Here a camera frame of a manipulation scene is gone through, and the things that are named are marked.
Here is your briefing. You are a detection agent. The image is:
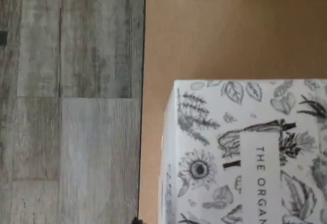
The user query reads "wooden shelf board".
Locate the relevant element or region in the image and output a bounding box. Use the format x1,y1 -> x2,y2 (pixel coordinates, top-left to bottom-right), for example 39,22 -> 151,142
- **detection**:
137,0 -> 327,224

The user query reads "black metal shelf rack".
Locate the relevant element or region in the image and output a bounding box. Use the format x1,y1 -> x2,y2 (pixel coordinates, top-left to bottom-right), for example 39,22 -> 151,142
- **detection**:
136,0 -> 148,224

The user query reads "white box yellow strip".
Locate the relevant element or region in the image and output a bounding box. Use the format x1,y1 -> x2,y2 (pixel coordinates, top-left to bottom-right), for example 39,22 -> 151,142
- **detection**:
159,79 -> 327,224

